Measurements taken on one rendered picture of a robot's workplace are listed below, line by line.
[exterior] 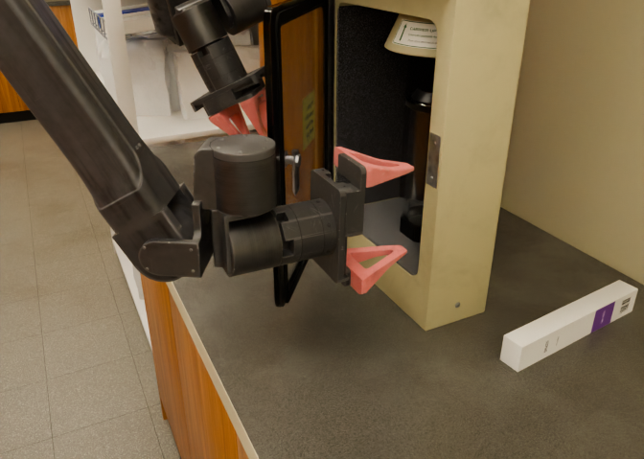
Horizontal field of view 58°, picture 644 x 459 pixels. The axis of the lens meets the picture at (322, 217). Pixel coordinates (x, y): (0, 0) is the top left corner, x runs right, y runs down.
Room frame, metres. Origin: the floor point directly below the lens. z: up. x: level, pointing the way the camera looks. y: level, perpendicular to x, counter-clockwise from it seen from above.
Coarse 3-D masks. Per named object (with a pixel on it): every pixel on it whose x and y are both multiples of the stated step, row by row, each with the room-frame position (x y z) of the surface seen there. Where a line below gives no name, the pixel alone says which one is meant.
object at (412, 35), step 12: (396, 24) 0.86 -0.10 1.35; (408, 24) 0.83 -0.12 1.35; (420, 24) 0.81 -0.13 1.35; (432, 24) 0.80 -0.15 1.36; (396, 36) 0.84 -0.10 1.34; (408, 36) 0.82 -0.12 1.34; (420, 36) 0.80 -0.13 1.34; (432, 36) 0.80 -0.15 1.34; (396, 48) 0.83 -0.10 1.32; (408, 48) 0.81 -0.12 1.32; (420, 48) 0.80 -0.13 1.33; (432, 48) 0.79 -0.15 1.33
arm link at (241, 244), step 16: (224, 224) 0.46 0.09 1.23; (240, 224) 0.47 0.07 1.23; (256, 224) 0.48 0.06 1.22; (272, 224) 0.48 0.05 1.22; (224, 240) 0.46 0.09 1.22; (240, 240) 0.46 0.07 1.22; (256, 240) 0.47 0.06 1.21; (272, 240) 0.47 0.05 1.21; (224, 256) 0.47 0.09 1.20; (240, 256) 0.45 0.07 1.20; (256, 256) 0.46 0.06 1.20; (272, 256) 0.47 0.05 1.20; (240, 272) 0.46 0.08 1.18
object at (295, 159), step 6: (294, 150) 0.72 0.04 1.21; (288, 156) 0.71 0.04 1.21; (294, 156) 0.70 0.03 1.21; (300, 156) 0.71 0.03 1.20; (288, 162) 0.71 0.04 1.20; (294, 162) 0.70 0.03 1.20; (300, 162) 0.71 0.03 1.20; (294, 168) 0.70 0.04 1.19; (294, 174) 0.70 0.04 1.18; (294, 180) 0.70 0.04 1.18; (294, 186) 0.70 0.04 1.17; (294, 192) 0.70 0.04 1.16
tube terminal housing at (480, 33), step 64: (384, 0) 0.83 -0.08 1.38; (448, 0) 0.71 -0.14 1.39; (512, 0) 0.73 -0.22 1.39; (448, 64) 0.70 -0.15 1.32; (512, 64) 0.74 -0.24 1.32; (448, 128) 0.70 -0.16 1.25; (448, 192) 0.70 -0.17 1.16; (384, 256) 0.80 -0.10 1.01; (448, 256) 0.71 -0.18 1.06; (448, 320) 0.72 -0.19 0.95
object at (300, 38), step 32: (288, 0) 0.76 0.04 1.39; (288, 32) 0.75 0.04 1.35; (320, 32) 0.92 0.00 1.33; (288, 64) 0.74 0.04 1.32; (320, 64) 0.92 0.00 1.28; (288, 96) 0.74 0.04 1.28; (320, 96) 0.92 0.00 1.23; (288, 128) 0.74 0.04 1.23; (320, 128) 0.92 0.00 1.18; (320, 160) 0.92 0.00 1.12; (288, 192) 0.73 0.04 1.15
